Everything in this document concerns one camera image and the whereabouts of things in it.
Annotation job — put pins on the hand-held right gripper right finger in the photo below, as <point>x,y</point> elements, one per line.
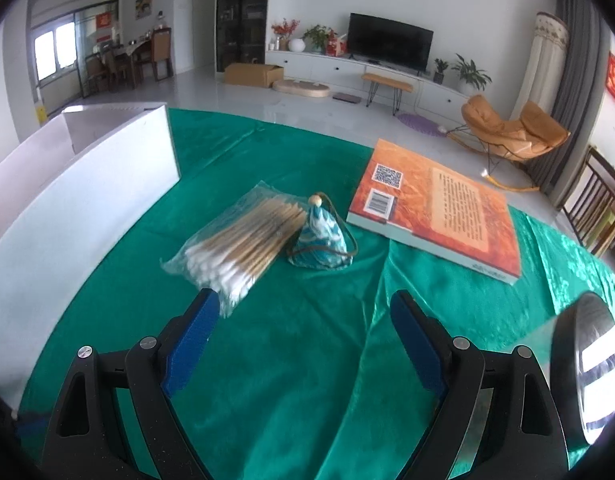
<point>417,350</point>

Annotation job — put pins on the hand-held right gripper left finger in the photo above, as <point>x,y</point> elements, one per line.
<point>192,345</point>

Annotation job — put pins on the bag of cotton swabs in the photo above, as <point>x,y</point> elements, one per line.
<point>247,240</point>

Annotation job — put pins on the blue white cloth pouch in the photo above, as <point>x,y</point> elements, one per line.
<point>320,240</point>

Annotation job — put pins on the white storage box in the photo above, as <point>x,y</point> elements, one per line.
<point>62,240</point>

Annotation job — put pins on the green satin tablecloth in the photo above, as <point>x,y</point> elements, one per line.
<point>297,335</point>

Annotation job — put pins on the clear jar with black lid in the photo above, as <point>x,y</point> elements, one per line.
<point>567,360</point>

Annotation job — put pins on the orange book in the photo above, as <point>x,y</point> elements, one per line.
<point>437,200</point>

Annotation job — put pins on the orange lounge chair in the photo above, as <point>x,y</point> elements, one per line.
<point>502,135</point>

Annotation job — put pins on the wooden slatted crib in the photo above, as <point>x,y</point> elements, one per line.
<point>597,200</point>

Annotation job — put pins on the dark flat floor device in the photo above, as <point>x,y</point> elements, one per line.
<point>347,98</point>

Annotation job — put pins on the wooden bench with metal legs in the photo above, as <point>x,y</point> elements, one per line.
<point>387,81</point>

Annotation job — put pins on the large green potted plant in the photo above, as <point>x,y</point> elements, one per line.
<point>470,77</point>

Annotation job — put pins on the round beige cushion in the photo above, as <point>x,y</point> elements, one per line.
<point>302,90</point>

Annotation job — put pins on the small green potted plant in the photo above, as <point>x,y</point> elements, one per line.
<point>440,72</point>

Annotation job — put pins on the wooden dining chair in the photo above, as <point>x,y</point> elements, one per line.
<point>160,52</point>
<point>97,72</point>

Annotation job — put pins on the wooden dining table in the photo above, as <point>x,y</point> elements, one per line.
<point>130,52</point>

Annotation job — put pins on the white television cabinet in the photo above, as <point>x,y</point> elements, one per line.
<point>312,65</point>

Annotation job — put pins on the black television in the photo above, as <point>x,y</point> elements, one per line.
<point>387,40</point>

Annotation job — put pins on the grey curtain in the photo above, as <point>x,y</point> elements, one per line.
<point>582,85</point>

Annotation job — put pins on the red gift box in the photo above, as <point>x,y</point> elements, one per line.
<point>335,46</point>

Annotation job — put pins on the covered standing air conditioner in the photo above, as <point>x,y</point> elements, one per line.
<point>542,60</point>

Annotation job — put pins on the round white vase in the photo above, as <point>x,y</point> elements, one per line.
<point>297,45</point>

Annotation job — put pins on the glass sliding door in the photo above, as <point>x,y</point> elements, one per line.
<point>57,50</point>

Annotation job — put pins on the red flowers in vase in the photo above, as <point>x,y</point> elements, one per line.
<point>284,30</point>

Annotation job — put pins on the dark display cabinet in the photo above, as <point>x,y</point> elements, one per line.
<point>242,20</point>

